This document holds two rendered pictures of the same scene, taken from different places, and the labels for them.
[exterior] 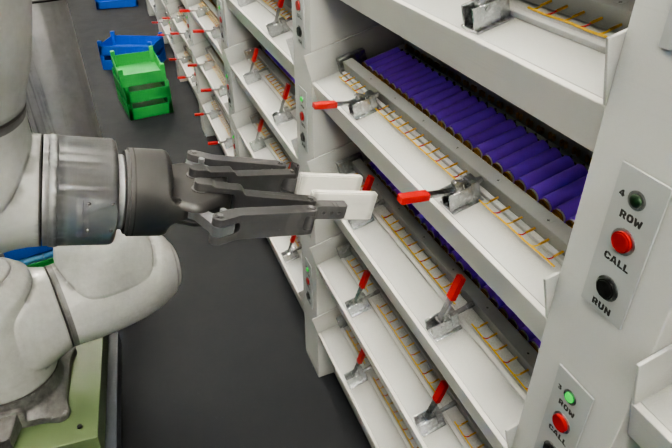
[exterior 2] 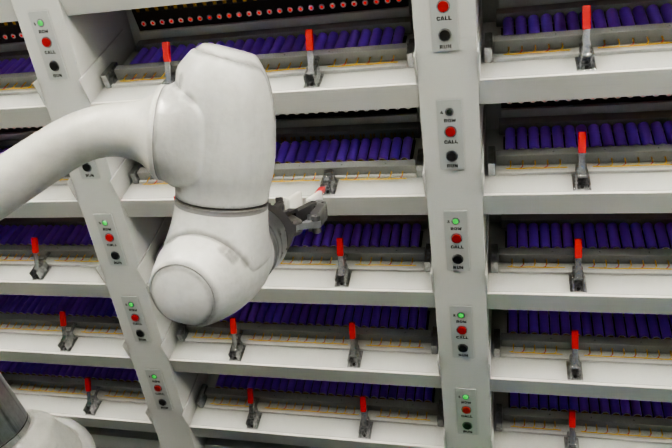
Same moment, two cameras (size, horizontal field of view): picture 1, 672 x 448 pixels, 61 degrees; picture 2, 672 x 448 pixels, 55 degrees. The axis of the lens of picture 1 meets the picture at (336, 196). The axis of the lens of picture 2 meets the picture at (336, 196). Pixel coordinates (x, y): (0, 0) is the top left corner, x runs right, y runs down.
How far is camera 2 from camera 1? 0.72 m
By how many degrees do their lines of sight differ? 45
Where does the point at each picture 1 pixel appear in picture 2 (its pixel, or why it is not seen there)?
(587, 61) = (385, 74)
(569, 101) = (396, 91)
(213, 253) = not seen: outside the picture
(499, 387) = (398, 276)
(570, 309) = (437, 180)
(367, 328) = (258, 356)
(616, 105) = (423, 81)
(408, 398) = (329, 361)
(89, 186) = (276, 224)
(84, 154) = not seen: hidden behind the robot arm
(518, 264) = (390, 189)
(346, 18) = not seen: hidden behind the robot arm
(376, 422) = (296, 426)
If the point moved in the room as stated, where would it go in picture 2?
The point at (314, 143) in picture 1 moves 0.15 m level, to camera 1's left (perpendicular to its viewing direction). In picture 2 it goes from (135, 251) to (73, 289)
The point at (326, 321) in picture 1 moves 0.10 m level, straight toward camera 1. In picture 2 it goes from (190, 410) to (220, 424)
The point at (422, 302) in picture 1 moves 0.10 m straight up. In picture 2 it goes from (316, 279) to (309, 235)
